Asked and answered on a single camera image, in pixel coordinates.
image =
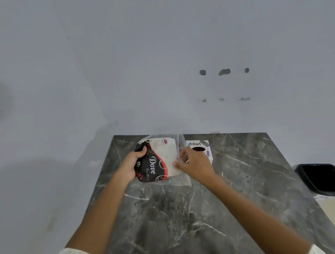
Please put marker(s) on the person's right hand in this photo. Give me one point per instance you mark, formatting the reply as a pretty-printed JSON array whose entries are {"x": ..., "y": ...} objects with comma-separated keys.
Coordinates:
[{"x": 198, "y": 165}]

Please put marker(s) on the person's left hand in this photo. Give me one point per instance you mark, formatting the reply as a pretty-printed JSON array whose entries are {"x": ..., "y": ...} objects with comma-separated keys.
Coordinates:
[{"x": 128, "y": 165}]

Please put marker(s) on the person's right thumb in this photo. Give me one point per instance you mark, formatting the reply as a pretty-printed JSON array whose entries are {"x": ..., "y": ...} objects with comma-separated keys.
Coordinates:
[{"x": 180, "y": 164}]

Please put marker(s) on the person's left thumb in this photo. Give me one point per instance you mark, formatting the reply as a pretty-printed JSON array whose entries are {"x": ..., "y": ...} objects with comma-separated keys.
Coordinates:
[{"x": 141, "y": 152}]

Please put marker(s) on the clear plastic bag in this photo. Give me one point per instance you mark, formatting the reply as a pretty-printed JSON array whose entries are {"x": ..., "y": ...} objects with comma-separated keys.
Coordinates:
[{"x": 180, "y": 180}]

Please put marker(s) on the black white red printed packet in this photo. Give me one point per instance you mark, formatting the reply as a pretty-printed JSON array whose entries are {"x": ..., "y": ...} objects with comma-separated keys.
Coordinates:
[{"x": 163, "y": 159}]

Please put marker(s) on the person's left forearm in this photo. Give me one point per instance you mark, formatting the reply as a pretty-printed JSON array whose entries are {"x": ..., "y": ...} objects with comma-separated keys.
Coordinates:
[{"x": 99, "y": 214}]

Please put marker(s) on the person's right forearm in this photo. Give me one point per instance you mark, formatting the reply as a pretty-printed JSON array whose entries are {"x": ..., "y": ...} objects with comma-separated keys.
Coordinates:
[{"x": 257, "y": 219}]

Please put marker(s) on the white cardboard box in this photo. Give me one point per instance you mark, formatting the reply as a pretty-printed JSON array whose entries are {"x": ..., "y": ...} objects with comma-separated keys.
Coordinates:
[{"x": 202, "y": 146}]

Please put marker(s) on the white left sleeve cuff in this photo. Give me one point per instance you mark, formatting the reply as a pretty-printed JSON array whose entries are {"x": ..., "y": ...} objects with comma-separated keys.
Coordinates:
[{"x": 74, "y": 251}]

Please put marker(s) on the white sleeve cuff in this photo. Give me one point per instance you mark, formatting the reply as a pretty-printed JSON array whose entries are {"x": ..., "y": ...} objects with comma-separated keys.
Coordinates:
[
  {"x": 74, "y": 251},
  {"x": 317, "y": 250}
]

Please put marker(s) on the black waste bin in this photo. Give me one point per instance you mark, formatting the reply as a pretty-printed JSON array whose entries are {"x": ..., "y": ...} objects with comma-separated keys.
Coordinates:
[{"x": 318, "y": 179}]

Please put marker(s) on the white right sleeve cuff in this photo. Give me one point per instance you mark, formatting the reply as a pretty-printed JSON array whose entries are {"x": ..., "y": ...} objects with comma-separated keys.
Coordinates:
[{"x": 317, "y": 250}]

